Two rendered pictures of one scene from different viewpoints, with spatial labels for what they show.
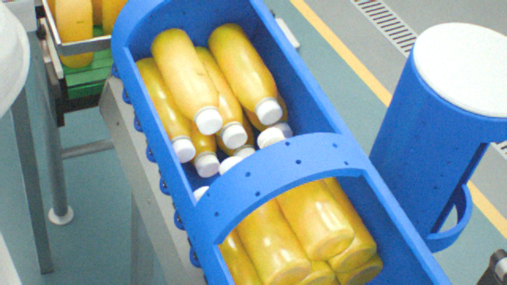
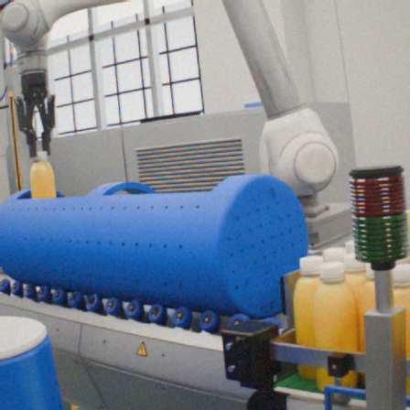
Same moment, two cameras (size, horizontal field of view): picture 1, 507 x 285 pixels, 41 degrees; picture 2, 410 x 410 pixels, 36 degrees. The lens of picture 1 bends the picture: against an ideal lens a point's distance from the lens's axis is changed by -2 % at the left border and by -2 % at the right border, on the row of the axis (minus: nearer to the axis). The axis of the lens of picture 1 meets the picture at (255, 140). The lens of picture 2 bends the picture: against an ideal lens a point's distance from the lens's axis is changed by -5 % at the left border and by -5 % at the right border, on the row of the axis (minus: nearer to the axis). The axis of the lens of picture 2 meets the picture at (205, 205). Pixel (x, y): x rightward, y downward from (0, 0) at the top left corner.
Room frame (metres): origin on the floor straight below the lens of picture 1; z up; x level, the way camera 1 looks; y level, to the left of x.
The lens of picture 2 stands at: (2.17, -0.25, 1.30)
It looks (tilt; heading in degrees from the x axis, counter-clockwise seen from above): 5 degrees down; 166
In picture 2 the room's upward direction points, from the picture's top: 6 degrees counter-clockwise
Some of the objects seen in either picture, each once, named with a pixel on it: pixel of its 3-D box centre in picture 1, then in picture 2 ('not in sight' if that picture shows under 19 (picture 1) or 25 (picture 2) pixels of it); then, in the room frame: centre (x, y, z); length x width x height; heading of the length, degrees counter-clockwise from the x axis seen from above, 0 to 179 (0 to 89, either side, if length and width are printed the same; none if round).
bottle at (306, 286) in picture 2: not in sight; (316, 322); (1.20, 0.16, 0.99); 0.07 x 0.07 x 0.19
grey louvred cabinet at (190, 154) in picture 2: not in sight; (166, 253); (-1.45, 0.39, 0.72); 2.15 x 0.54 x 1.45; 39
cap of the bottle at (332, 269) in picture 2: not in sight; (331, 270); (1.27, 0.16, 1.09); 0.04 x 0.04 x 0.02
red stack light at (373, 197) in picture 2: not in sight; (378, 194); (1.54, 0.10, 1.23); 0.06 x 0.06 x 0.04
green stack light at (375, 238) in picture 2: not in sight; (381, 235); (1.54, 0.10, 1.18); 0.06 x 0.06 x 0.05
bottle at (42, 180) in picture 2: not in sight; (43, 190); (0.33, -0.25, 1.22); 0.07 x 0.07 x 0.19
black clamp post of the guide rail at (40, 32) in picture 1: (39, 17); not in sight; (1.10, 0.50, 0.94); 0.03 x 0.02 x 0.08; 32
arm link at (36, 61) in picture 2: not in sight; (32, 64); (0.33, -0.25, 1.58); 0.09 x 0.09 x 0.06
